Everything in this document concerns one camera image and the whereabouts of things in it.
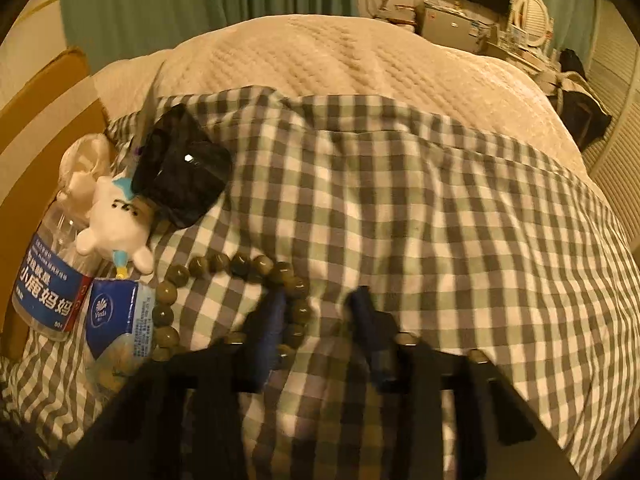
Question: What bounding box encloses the brown cardboard box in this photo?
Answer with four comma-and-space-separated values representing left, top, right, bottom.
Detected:
0, 46, 108, 356

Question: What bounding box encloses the cream quilted blanket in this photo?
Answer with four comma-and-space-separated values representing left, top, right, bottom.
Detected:
92, 14, 586, 171

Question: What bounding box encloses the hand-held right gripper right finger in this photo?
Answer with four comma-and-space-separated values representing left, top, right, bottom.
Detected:
347, 285, 541, 480

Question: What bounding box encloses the black bag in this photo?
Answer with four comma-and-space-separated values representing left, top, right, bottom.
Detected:
559, 47, 587, 81

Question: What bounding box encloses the white plush toy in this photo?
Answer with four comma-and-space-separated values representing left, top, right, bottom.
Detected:
75, 175, 156, 281

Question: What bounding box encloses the blue tissue pack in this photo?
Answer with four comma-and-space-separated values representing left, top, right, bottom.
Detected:
82, 277, 156, 401

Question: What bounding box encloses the oval white mirror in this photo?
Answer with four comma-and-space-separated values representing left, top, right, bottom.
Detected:
510, 0, 556, 51

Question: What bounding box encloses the wide teal curtain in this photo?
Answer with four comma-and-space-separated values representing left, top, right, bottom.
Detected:
59, 0, 211, 73

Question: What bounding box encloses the white louvered wardrobe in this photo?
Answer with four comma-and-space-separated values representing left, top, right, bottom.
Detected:
582, 0, 640, 221

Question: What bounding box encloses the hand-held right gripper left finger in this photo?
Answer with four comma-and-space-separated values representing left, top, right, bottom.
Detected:
60, 287, 291, 480

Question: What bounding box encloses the silver fridge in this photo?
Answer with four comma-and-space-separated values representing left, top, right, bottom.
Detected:
422, 2, 493, 51

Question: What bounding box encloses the clear bottle with blue label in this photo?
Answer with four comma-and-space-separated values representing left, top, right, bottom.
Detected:
11, 190, 96, 343

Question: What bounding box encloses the green bead bracelet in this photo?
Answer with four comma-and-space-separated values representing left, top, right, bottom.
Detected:
150, 252, 313, 366

